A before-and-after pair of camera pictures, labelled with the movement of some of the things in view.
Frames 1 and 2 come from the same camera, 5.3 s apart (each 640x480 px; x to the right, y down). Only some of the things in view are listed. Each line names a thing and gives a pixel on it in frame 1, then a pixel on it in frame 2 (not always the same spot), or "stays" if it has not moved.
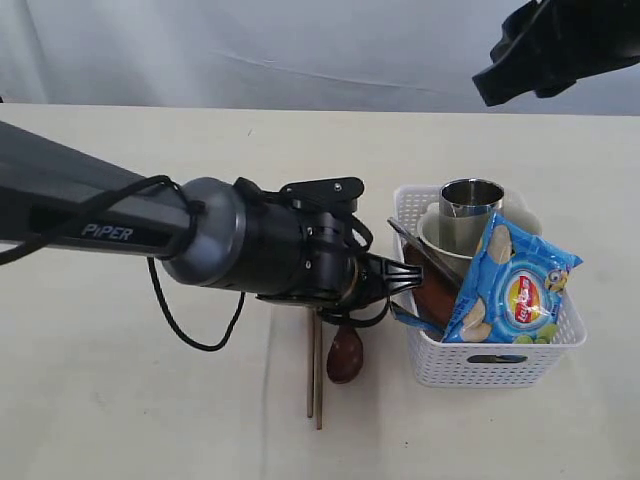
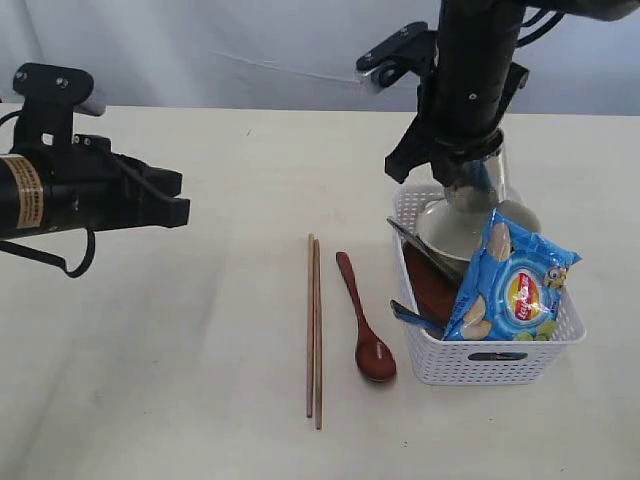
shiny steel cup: x=466 y=209 to x=482 y=185
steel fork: x=408 y=317 stays
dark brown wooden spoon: x=345 y=354 to x=374 y=357
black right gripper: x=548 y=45 to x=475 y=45
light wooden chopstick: x=310 y=353 stays
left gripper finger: x=372 y=295 to x=157 y=211
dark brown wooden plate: x=432 y=301 stays
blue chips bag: x=509 y=288 stays
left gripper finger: x=397 y=275 to x=163 y=182
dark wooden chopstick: x=318 y=360 stays
